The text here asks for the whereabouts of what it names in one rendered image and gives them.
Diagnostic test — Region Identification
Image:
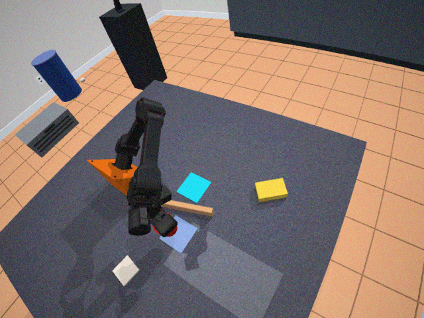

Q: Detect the tan wooden beam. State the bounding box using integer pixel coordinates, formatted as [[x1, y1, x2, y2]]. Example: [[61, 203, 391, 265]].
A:
[[161, 200, 214, 217]]

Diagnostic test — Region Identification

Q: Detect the red cup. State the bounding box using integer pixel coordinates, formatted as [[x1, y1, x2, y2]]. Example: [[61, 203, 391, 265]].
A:
[[153, 226, 178, 237]]

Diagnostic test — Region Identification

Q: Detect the yellow flat block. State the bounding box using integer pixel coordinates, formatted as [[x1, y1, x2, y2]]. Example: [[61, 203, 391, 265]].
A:
[[256, 179, 288, 202]]

